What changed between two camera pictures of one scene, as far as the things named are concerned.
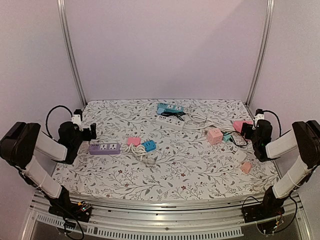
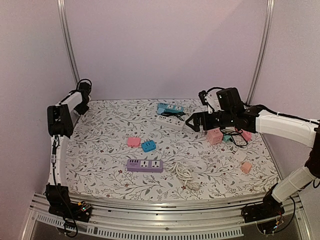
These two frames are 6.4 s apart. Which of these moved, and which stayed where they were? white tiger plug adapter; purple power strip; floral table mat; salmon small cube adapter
Moved: purple power strip
Stayed: floral table mat; salmon small cube adapter; white tiger plug adapter
